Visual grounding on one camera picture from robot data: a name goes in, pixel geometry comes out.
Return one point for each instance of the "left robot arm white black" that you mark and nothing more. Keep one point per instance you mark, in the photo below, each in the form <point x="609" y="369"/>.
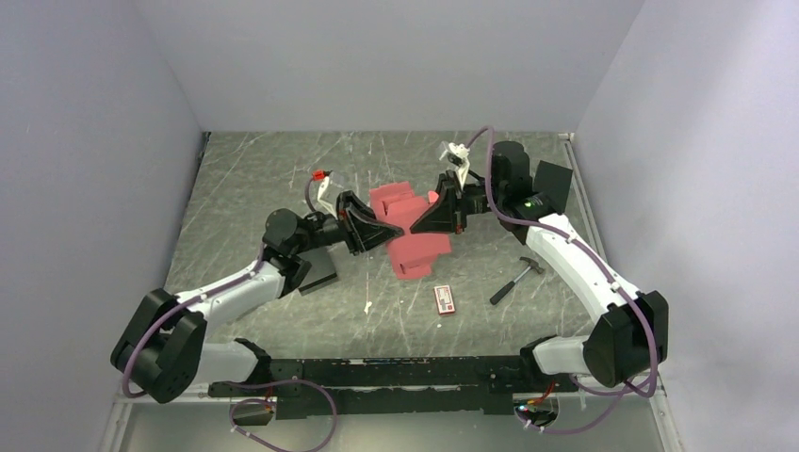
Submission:
<point x="164" y="348"/>

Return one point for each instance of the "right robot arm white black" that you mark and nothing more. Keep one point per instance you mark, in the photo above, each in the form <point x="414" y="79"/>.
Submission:
<point x="630" y="328"/>

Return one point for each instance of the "red cardboard paper box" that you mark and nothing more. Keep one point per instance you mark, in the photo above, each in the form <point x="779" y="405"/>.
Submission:
<point x="411" y="255"/>

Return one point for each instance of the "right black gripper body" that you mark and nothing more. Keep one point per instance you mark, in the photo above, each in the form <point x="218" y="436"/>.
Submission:
<point x="475" y="198"/>

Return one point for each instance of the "black box near right wall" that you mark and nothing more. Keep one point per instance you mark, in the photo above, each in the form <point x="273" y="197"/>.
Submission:
<point x="551" y="184"/>

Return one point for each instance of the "small red white box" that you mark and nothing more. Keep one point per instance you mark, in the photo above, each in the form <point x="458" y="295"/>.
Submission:
<point x="444" y="300"/>

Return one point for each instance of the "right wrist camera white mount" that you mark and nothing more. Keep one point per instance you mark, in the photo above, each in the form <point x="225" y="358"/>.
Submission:
<point x="458" y="156"/>

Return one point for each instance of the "hammer with black handle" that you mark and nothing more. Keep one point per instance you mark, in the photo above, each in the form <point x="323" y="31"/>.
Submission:
<point x="531" y="265"/>

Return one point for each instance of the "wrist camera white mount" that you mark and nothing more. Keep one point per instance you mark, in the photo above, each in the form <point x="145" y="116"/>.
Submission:
<point x="458" y="156"/>
<point x="328" y="182"/>

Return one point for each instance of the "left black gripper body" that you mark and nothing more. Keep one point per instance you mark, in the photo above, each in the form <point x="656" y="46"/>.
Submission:
<point x="322" y="229"/>

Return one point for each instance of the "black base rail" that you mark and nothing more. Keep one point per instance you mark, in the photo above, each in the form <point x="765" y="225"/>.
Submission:
<point x="492" y="385"/>

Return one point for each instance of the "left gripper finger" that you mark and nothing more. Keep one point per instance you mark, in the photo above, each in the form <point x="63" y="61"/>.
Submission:
<point x="358" y="218"/>
<point x="367" y="237"/>

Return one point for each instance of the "black box near left arm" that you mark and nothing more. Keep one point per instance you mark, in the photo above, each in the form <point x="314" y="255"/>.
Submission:
<point x="321" y="273"/>

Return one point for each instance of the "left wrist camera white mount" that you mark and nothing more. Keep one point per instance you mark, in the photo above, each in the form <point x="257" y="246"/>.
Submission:
<point x="328" y="182"/>

